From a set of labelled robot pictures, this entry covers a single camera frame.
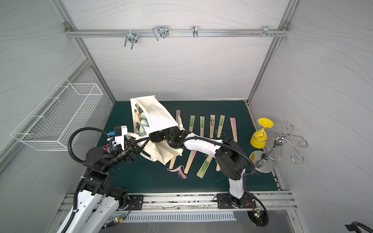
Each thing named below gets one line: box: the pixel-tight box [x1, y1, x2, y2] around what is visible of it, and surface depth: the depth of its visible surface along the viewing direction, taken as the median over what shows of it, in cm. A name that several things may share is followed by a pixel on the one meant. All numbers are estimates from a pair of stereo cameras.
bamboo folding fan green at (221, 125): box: [216, 114, 226, 139], surface depth 107 cm
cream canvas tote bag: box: [130, 95, 184, 166], surface depth 68 cm
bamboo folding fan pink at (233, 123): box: [229, 117, 238, 143], surface depth 106 cm
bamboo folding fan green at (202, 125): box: [200, 116, 205, 137], surface depth 107 cm
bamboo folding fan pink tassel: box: [209, 114, 216, 139], surface depth 109 cm
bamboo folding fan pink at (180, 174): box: [167, 156, 187, 178], surface depth 86 cm
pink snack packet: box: [101, 143, 111, 154], surface depth 93 cm
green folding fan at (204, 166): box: [196, 155, 214, 179], surface depth 87 cm
